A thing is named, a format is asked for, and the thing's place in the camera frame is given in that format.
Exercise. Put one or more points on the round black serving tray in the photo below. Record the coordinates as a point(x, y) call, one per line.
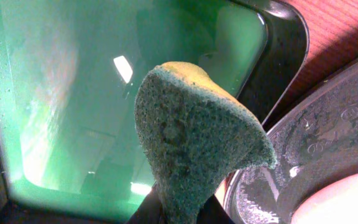
point(316, 144)

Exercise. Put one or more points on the dark green sponge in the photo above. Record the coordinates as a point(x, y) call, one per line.
point(194, 134)

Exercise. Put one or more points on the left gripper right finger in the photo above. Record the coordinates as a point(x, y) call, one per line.
point(213, 213)

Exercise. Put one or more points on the rectangular green tray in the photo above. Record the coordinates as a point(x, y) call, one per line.
point(69, 74)

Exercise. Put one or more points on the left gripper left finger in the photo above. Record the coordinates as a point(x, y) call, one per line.
point(150, 210)

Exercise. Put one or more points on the white plate front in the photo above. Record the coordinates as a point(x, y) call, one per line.
point(334, 204)

